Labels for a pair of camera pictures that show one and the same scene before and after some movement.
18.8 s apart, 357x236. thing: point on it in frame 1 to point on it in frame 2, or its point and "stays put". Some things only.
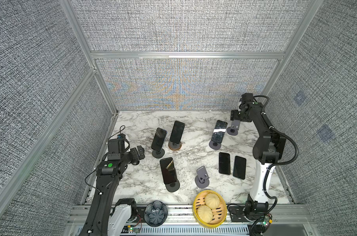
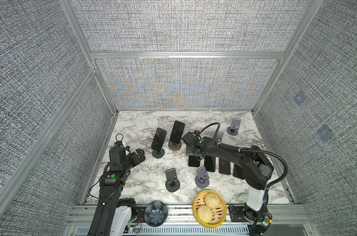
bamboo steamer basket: [209, 208] stays put
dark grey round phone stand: [157, 155] stays put
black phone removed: [224, 163] stays put
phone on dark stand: [159, 139] stays put
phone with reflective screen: [220, 131] to [210, 163]
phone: [169, 172] to [193, 162]
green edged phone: [239, 169] stays put
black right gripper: [234, 115] to [188, 151]
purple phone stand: [233, 130] stays put
